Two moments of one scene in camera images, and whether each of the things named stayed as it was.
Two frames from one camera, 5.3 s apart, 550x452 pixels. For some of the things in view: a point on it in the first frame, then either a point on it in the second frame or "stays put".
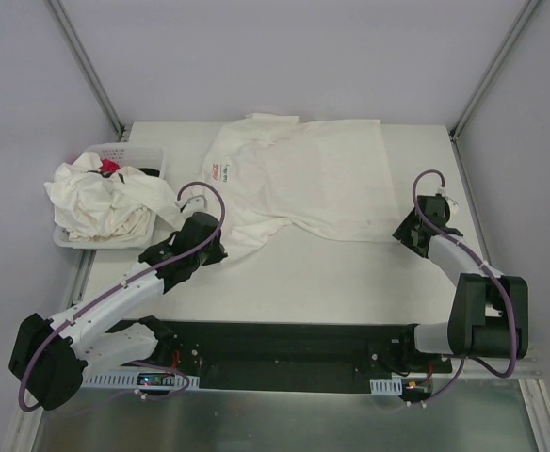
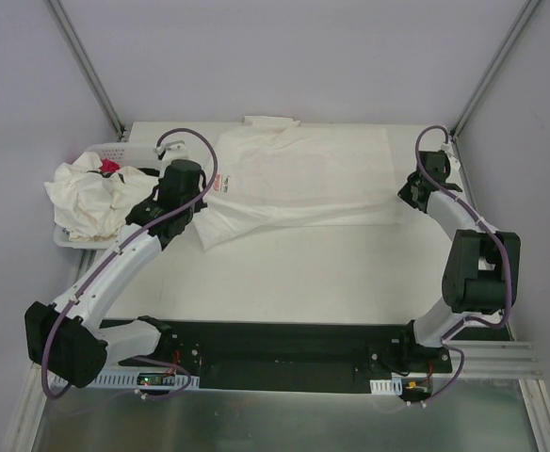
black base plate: (309, 357) stays put
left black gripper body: (214, 251) -> (181, 215)
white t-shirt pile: (91, 203) stays put
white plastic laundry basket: (124, 155) stays put
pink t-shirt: (108, 166) stays put
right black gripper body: (407, 231) -> (410, 189)
